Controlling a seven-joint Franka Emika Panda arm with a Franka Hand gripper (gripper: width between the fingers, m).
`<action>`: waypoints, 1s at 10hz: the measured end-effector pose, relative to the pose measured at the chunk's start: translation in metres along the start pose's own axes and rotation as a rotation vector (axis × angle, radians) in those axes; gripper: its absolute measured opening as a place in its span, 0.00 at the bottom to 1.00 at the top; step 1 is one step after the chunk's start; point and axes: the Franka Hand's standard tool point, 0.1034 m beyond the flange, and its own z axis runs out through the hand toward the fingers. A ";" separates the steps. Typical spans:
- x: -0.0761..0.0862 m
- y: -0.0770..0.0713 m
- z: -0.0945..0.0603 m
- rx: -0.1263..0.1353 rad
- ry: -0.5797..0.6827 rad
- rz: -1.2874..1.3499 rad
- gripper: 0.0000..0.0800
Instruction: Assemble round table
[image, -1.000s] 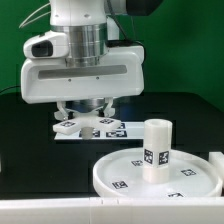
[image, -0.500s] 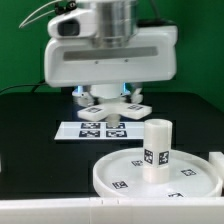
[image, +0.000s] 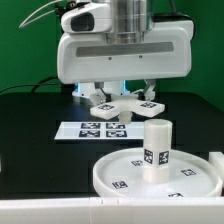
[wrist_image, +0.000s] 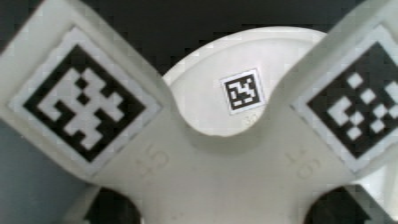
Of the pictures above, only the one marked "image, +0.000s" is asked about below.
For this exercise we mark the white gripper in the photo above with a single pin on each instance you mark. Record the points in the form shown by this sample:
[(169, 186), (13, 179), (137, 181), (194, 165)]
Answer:
[(165, 52)]

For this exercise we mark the white cross-shaped table base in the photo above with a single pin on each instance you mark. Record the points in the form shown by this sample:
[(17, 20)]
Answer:
[(123, 107)]

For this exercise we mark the white round table top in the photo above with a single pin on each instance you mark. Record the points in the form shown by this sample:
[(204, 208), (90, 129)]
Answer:
[(120, 174)]

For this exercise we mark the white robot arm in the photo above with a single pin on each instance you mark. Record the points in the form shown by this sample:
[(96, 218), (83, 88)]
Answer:
[(119, 40)]

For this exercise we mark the white marker tag sheet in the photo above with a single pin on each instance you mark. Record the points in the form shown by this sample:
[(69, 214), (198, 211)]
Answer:
[(99, 131)]

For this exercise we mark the white obstacle fence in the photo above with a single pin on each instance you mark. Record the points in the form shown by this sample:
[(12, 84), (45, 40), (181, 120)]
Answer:
[(119, 210)]

